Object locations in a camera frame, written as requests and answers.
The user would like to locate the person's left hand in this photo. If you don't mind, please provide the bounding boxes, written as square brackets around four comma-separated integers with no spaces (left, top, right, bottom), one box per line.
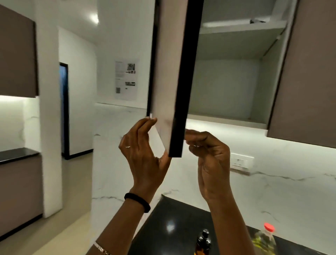
[119,117,172,198]

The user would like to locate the person's right hand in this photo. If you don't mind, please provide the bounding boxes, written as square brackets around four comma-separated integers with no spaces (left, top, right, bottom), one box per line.
[185,129,232,203]

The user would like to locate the taupe cabinet door black edge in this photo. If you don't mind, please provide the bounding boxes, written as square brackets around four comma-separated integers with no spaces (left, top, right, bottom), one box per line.
[146,0,205,158]

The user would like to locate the person's left forearm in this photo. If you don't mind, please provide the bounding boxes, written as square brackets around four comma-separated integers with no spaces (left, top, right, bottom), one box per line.
[85,196,151,255]

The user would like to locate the person's right forearm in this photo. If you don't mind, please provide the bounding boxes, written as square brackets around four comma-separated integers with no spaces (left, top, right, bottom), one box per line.
[206,193,257,255]

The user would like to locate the black wristband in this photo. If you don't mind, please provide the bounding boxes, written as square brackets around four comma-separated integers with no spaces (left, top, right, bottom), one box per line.
[124,192,151,213]

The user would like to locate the printed paper sheet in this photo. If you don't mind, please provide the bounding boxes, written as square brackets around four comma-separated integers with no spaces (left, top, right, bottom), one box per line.
[114,61,138,101]

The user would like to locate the dark bottle black cap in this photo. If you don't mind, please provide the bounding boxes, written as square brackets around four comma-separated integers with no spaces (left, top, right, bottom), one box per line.
[195,229,212,255]

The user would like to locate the black framed doorway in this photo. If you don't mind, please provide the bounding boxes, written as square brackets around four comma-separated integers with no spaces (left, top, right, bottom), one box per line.
[59,62,70,160]

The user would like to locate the white cabinet shelf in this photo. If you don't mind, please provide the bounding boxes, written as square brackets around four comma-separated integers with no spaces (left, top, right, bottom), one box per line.
[199,19,288,35]

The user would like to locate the oil bottle red cap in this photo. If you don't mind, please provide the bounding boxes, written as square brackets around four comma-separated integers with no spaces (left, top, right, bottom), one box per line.
[250,222,278,255]

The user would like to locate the closed taupe cabinet door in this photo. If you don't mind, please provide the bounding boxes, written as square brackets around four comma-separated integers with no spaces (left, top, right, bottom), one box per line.
[267,0,336,149]

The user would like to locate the taupe base cabinet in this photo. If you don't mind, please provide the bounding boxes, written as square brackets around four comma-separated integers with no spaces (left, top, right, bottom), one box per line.
[0,148,44,242]

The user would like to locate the white wall socket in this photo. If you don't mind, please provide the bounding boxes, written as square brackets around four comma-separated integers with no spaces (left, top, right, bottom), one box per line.
[230,153,255,173]

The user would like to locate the open white wall cabinet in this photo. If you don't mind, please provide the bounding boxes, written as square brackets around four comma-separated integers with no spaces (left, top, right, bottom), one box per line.
[187,0,300,130]

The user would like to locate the gold bracelet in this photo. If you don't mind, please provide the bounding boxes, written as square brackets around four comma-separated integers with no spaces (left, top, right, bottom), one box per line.
[93,241,112,255]

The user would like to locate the taupe wall cabinet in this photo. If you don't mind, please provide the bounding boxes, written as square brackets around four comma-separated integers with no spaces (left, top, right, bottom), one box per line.
[0,5,39,98]

